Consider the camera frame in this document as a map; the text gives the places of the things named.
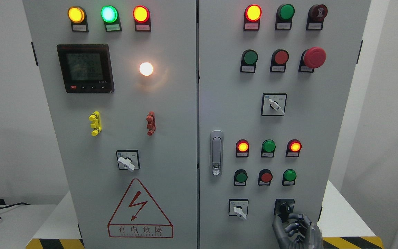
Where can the red push button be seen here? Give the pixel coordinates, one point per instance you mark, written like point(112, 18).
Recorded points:
point(278, 61)
point(265, 177)

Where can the grey left cabinet door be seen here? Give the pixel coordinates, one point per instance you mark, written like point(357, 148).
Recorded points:
point(168, 159)

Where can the grey cabinet door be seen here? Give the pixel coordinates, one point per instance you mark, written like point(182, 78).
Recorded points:
point(231, 101)
point(168, 159)

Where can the white selector switch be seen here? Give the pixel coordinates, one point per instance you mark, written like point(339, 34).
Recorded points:
point(273, 104)
point(239, 208)

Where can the black rotary knob switch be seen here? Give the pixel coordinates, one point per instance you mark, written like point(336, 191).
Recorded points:
point(283, 208)

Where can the white platform with hazard stripes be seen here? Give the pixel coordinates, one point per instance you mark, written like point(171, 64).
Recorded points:
point(341, 226)

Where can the red lit light top right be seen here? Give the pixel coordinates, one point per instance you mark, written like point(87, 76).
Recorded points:
point(252, 16)

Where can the red terminal connector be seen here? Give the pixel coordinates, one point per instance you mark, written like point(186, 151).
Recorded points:
point(151, 123)

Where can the yellow terminal connector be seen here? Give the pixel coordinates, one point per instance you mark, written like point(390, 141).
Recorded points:
point(95, 119)

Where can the red emergency stop button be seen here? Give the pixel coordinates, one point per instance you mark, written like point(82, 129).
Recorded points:
point(311, 59)

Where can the green unlit light top right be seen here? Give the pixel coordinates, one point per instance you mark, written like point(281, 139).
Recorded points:
point(284, 17)

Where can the green push button lower left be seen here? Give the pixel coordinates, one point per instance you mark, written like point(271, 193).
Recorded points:
point(240, 177)

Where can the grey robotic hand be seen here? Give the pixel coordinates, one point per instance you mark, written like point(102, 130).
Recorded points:
point(300, 234)

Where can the black digital power meter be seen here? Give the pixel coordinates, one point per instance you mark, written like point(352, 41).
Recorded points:
point(86, 68)

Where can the green push button lower right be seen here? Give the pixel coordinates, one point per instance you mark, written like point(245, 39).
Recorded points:
point(289, 177)

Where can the white selector switch upper right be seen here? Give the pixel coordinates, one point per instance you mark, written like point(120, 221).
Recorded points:
point(273, 104)

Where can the white selector switch left door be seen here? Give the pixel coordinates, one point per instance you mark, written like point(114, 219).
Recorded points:
point(128, 160)

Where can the green unlit light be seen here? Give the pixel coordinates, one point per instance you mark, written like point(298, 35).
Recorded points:
point(268, 149)
point(284, 17)

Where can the silver door latch handle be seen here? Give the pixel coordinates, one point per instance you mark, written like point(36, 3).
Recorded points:
point(216, 146)

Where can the green push button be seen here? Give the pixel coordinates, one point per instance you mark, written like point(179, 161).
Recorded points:
point(248, 61)
point(289, 177)
point(240, 177)

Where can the red high voltage warning sticker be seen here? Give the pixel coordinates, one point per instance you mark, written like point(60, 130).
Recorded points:
point(139, 216)

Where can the white selector switch lower right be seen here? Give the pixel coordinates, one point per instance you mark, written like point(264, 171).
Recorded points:
point(239, 208)

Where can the red push button lower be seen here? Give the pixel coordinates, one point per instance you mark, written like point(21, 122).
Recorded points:
point(265, 177)

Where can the dark red buzzer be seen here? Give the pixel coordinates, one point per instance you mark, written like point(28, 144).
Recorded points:
point(316, 15)

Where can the green unlit light middle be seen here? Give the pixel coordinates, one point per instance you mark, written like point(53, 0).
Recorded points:
point(268, 149)

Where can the green push button upper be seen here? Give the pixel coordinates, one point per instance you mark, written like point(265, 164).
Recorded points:
point(248, 61)

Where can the red push button upper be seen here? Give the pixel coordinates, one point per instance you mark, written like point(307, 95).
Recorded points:
point(278, 61)

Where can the white lit indicator lamp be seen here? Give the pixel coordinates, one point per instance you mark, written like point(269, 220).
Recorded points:
point(146, 69)

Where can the red lit indicator light left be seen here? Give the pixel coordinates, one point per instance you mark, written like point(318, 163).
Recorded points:
point(142, 18)

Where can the red light middle right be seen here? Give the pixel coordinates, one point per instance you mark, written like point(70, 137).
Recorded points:
point(293, 148)

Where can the red lit light middle left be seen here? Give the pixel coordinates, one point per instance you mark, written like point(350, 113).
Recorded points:
point(242, 149)

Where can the yellow indicator light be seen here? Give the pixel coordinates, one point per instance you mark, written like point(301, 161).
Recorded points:
point(78, 19)

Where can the grey right cabinet door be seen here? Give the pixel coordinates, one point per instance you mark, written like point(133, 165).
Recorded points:
point(231, 101)

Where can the green lit indicator light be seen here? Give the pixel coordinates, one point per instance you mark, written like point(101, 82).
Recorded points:
point(111, 18)

